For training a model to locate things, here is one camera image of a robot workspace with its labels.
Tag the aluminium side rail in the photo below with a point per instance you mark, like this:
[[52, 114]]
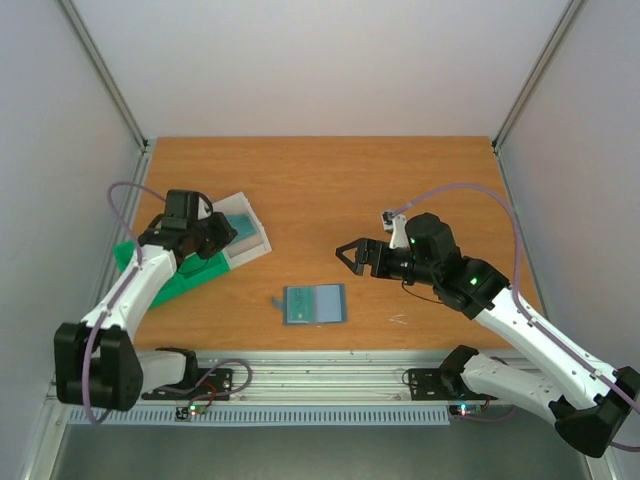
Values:
[[521, 259], [126, 199]]

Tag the left aluminium side rail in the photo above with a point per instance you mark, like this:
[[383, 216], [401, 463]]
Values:
[[126, 199]]

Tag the grey slotted cable duct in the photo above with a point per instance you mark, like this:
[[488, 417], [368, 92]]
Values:
[[267, 416]]

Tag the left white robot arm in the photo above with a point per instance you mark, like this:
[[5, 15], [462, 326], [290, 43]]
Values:
[[111, 326]]

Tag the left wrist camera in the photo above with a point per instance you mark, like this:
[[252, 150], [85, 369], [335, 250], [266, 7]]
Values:
[[205, 206]]

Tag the right aluminium frame post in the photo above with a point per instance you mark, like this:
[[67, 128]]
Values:
[[551, 47]]

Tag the teal VIP credit card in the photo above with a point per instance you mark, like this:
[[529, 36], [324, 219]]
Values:
[[300, 305]]

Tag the right small circuit board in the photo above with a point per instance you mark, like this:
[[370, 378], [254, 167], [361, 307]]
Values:
[[466, 410]]

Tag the small circuit board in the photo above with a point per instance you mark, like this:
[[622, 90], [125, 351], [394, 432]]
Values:
[[189, 412], [466, 410]]

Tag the aluminium frame post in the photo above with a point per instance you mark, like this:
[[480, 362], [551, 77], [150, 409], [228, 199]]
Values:
[[89, 45], [551, 47]]

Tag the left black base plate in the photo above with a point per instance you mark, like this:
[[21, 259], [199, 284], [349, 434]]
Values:
[[221, 380]]

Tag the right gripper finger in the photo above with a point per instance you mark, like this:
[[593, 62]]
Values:
[[355, 266], [354, 250]]

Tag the left aluminium frame post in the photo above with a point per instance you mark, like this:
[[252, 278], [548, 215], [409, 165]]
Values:
[[89, 45]]

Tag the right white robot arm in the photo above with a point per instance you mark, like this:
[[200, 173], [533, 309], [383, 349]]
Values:
[[585, 399]]

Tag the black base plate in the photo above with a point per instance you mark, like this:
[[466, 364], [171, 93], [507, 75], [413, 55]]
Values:
[[425, 384], [221, 380]]

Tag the aluminium front rail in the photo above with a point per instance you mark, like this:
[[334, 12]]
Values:
[[320, 377]]

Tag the white plastic bin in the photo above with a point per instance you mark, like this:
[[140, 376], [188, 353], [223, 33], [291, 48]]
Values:
[[241, 254]]

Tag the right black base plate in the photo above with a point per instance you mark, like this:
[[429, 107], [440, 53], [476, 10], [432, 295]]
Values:
[[425, 384]]

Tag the right aluminium side rail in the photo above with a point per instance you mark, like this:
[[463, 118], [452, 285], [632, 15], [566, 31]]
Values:
[[521, 259]]

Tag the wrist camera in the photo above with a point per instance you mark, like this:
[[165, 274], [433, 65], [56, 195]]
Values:
[[395, 225], [205, 206]]

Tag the green two-compartment bin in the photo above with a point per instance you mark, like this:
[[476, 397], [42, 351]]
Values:
[[194, 272]]

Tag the teal leather card holder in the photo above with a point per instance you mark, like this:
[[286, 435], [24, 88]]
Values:
[[330, 304]]

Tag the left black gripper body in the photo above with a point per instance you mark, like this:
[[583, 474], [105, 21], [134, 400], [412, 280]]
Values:
[[212, 240]]

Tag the left small circuit board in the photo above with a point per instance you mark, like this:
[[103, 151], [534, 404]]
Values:
[[189, 412]]

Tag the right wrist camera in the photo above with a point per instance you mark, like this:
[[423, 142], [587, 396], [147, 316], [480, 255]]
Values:
[[395, 225]]

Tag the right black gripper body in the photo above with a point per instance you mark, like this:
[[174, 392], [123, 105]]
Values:
[[372, 257]]

